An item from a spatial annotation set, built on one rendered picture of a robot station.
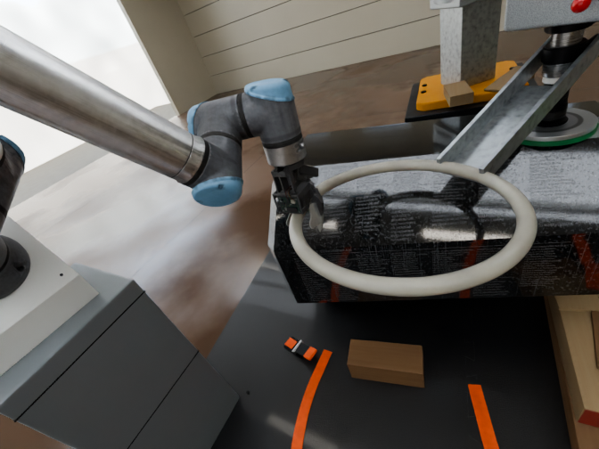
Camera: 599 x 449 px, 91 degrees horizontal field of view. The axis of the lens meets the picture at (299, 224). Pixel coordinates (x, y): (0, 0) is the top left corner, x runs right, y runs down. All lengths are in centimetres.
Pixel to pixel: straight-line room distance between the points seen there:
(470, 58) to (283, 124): 139
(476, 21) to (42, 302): 200
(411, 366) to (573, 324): 59
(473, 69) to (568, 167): 92
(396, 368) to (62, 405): 109
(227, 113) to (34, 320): 77
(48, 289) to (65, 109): 69
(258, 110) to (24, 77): 34
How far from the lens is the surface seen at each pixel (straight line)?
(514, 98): 107
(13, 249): 108
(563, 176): 113
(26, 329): 110
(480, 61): 193
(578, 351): 144
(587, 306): 155
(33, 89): 49
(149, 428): 132
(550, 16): 104
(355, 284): 51
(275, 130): 63
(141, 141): 50
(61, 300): 109
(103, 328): 107
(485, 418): 145
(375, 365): 138
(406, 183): 110
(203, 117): 65
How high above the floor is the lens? 136
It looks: 35 degrees down
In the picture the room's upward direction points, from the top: 20 degrees counter-clockwise
